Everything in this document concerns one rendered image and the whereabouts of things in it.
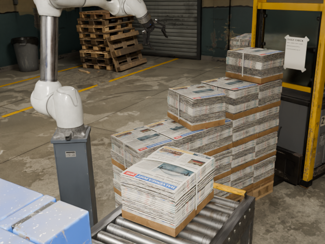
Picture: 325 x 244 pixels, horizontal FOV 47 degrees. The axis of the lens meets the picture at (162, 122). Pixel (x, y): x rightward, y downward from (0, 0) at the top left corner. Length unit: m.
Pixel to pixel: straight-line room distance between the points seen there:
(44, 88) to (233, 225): 1.31
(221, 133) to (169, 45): 7.58
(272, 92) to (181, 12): 7.05
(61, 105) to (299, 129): 2.38
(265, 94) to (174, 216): 1.77
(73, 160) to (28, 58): 7.19
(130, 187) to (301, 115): 2.39
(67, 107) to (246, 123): 1.49
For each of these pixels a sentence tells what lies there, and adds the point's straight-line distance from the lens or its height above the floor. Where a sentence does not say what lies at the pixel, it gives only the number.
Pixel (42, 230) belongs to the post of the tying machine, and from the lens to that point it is 0.45.
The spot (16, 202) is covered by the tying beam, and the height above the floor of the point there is 1.55.
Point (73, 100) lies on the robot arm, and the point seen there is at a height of 1.21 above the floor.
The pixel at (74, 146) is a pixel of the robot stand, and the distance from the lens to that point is 2.22.
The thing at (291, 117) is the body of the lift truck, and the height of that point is 0.60.
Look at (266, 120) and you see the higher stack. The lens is 3.26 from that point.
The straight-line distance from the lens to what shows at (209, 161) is 1.78.
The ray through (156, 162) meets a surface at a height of 1.03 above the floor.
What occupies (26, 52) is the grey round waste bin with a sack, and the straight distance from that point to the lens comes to 9.30.
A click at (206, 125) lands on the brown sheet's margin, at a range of 2.72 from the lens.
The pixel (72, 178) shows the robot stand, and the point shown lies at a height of 0.74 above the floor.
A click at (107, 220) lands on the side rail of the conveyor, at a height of 0.80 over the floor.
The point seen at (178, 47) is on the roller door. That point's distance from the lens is 10.19.
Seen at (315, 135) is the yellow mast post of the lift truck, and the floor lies 0.54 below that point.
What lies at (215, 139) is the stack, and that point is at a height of 0.73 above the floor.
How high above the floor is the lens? 1.80
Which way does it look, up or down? 20 degrees down
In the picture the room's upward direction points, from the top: 1 degrees counter-clockwise
